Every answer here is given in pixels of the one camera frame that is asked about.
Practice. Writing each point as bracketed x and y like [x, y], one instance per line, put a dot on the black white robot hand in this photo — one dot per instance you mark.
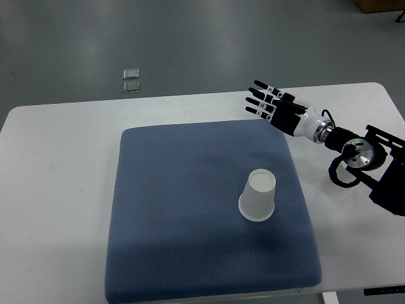
[294, 118]

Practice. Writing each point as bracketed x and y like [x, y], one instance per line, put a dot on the white paper cup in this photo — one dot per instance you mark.
[334, 191]
[257, 201]

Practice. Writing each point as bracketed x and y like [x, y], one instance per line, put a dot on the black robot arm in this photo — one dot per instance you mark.
[376, 159]

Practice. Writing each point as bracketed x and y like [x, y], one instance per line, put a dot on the white paper cup on mat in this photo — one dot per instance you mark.
[257, 201]

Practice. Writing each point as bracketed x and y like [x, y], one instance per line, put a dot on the brown cardboard box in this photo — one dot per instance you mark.
[378, 6]

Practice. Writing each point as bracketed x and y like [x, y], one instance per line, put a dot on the lower metal floor plate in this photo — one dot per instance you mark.
[131, 87]

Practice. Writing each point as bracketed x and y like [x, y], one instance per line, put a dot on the metal floor plate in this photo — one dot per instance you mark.
[131, 73]
[131, 87]

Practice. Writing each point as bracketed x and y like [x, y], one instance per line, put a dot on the upper metal floor plate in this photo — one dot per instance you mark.
[131, 73]

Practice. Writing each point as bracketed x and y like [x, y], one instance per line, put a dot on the blue padded cushion mat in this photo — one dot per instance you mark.
[176, 230]

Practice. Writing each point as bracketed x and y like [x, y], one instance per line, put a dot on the white table leg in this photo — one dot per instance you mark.
[330, 298]

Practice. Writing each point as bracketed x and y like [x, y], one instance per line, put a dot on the black table control panel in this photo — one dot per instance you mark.
[393, 290]

